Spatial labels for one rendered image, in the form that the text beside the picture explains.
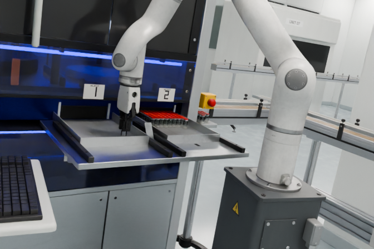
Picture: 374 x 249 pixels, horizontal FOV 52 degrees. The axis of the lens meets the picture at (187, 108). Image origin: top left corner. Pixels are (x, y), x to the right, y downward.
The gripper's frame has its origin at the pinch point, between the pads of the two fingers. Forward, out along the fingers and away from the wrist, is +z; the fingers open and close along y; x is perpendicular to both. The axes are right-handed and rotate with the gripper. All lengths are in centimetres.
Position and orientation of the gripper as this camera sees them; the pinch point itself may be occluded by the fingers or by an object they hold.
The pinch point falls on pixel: (124, 124)
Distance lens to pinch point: 144.9
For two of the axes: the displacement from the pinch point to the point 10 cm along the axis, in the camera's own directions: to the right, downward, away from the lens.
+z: -1.5, 9.7, 1.9
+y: -5.5, -2.4, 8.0
